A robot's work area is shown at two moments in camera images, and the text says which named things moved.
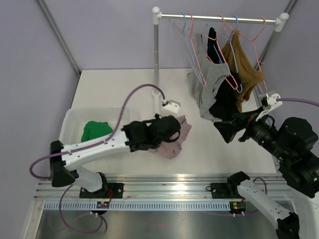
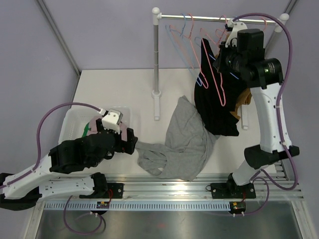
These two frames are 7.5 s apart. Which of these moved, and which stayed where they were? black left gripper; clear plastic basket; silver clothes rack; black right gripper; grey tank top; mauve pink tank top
Moved: grey tank top; mauve pink tank top; black left gripper; black right gripper
Stayed: silver clothes rack; clear plastic basket
